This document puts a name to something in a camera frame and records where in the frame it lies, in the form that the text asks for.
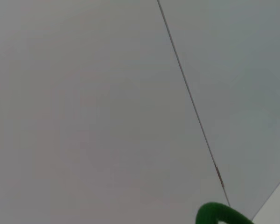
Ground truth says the cream bag with green handles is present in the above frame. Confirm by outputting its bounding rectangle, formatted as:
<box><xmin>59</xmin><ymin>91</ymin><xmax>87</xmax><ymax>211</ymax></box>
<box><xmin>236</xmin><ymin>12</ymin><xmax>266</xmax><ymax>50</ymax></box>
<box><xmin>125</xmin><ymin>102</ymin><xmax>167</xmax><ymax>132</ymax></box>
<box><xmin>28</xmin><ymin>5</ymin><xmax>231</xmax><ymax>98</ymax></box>
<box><xmin>195</xmin><ymin>202</ymin><xmax>255</xmax><ymax>224</ymax></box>

